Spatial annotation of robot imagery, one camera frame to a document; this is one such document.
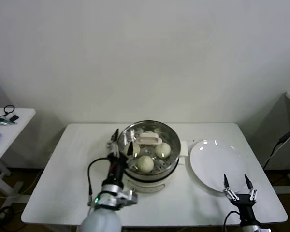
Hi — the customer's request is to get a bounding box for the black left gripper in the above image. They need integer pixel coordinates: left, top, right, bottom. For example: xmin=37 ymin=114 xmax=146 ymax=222
xmin=107 ymin=129 xmax=135 ymax=187

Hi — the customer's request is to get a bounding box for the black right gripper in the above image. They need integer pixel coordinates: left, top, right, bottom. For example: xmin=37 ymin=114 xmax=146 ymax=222
xmin=222 ymin=174 xmax=260 ymax=227

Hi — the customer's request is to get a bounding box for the glass lid with cream handle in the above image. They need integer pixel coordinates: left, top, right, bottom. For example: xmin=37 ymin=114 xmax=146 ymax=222
xmin=116 ymin=120 xmax=181 ymax=174

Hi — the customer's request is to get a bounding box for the stainless steel steamer basket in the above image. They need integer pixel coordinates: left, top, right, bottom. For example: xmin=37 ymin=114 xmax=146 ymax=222
xmin=115 ymin=120 xmax=182 ymax=181

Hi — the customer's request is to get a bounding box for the white round plate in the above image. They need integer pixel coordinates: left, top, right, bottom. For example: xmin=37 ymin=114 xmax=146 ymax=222
xmin=189 ymin=139 xmax=251 ymax=193

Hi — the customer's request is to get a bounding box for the cream electric cooker base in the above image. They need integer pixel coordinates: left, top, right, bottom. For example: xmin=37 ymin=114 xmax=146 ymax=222
xmin=108 ymin=139 xmax=188 ymax=194

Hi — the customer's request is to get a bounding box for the white side table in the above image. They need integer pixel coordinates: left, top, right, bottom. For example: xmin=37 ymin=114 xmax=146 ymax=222
xmin=0 ymin=108 xmax=36 ymax=206

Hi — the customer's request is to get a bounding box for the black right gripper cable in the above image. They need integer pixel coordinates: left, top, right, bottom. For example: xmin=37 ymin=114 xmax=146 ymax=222
xmin=223 ymin=210 xmax=242 ymax=232

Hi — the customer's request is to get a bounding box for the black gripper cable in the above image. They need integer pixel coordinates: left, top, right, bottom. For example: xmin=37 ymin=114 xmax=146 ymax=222
xmin=87 ymin=157 xmax=112 ymax=206
xmin=223 ymin=210 xmax=242 ymax=232

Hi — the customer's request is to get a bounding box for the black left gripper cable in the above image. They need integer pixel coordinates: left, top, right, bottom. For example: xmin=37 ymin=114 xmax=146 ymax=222
xmin=87 ymin=157 xmax=112 ymax=206

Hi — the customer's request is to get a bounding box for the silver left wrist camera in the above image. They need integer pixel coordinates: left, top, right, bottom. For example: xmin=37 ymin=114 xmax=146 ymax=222
xmin=122 ymin=189 xmax=139 ymax=205

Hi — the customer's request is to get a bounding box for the black power adapter cable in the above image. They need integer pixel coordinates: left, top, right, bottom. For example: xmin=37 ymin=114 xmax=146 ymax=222
xmin=263 ymin=127 xmax=290 ymax=170

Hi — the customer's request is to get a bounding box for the black floor cable bundle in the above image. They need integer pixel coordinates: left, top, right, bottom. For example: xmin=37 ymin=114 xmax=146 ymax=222
xmin=0 ymin=205 xmax=22 ymax=232

